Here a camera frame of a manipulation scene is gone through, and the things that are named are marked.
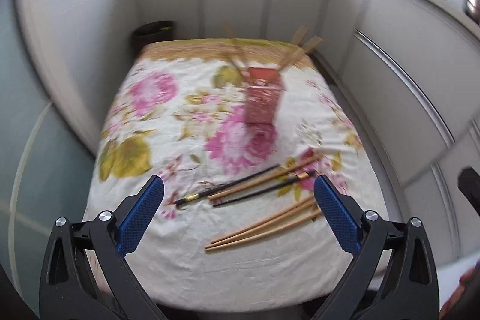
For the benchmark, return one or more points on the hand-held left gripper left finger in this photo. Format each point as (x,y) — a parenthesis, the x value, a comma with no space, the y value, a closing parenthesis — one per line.
(140,215)

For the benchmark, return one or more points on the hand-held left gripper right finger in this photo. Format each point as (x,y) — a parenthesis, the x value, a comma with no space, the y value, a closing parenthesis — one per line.
(335,215)

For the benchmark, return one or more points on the black chopstick with gold band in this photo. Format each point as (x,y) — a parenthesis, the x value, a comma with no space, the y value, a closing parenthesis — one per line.
(262,190)
(225,186)

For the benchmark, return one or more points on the pink perforated utensil holder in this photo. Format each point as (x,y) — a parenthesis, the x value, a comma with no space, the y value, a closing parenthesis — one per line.
(262,98)

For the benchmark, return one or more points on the person's right hand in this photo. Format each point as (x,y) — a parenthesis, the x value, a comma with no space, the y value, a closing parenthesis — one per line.
(467,286)

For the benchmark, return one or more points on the floral printed cloth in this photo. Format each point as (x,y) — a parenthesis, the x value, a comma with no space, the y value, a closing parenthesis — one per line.
(187,275)

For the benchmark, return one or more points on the frosted glass door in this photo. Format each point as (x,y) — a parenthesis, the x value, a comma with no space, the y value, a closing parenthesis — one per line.
(37,136)

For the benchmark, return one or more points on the dark trash bin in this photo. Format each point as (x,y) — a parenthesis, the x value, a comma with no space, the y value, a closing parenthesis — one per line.
(150,33)

